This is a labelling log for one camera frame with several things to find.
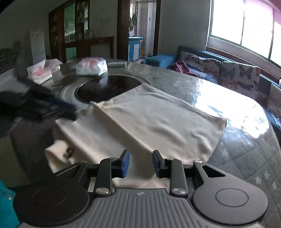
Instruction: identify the window with green frame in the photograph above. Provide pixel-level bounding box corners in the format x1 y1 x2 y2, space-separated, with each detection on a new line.
209 1 280 67

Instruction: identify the magenta cloth on sofa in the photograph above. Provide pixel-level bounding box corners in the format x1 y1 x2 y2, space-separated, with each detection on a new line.
168 60 199 78

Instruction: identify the white small refrigerator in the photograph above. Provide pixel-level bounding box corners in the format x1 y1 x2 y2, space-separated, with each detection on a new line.
30 28 46 65

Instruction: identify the butterfly print cushion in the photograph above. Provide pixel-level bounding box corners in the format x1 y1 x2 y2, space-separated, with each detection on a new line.
178 51 221 84
221 61 260 100

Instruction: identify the butterfly print cushion right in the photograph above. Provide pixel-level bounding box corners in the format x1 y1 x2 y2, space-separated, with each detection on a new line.
221 61 260 100

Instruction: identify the blue sectional sofa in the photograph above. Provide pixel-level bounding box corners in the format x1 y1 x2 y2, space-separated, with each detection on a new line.
142 46 280 133

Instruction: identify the grey plain cushion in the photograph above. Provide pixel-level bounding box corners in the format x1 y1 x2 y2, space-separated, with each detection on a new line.
267 84 281 117

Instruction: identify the pink white tissue pack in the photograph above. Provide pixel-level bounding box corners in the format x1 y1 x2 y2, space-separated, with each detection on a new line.
76 57 108 76

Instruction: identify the butterfly print cushion left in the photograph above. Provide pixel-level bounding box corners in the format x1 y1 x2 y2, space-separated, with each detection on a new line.
178 51 221 84

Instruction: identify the grey remote control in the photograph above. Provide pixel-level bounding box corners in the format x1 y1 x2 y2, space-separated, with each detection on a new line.
107 61 127 68

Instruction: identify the dark wooden sideboard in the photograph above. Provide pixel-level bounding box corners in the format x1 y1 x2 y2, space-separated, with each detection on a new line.
49 1 114 63

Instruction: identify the blue white cabinet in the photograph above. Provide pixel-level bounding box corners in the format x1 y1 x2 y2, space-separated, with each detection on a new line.
128 37 143 61

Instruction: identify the black round induction cooktop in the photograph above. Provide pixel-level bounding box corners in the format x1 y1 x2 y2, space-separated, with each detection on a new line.
60 73 152 108

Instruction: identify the cream beige garment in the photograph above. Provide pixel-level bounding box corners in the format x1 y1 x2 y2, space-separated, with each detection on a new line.
45 84 227 189

